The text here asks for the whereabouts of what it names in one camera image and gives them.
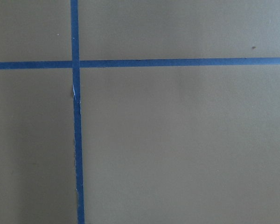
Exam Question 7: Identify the blue tape line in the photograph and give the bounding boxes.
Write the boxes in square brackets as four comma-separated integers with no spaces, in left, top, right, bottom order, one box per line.
[0,57,280,70]
[70,0,86,224]

